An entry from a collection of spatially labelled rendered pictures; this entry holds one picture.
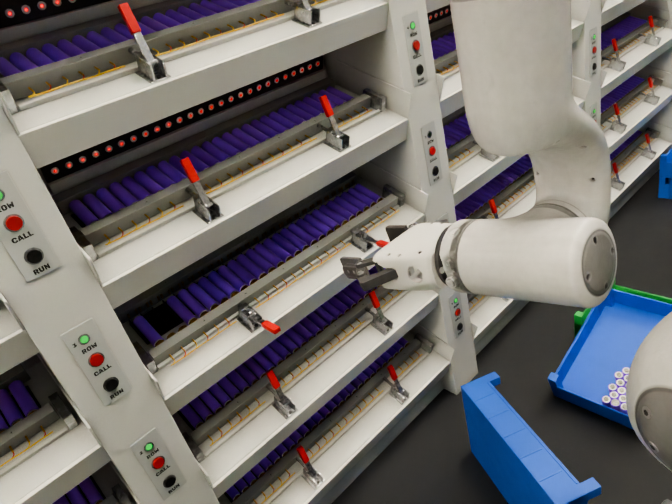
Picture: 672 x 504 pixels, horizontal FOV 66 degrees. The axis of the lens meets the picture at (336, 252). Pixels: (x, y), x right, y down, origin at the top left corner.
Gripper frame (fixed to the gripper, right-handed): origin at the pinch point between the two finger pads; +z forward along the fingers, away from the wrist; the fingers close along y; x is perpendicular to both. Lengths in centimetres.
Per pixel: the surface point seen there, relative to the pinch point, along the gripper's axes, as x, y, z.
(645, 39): -5, 151, 23
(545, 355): -61, 54, 19
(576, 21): 12, 99, 17
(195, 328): -3.5, -20.5, 22.9
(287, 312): -8.7, -6.8, 19.2
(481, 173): -9, 50, 19
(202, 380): -10.1, -24.1, 19.9
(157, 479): -19.4, -36.4, 21.1
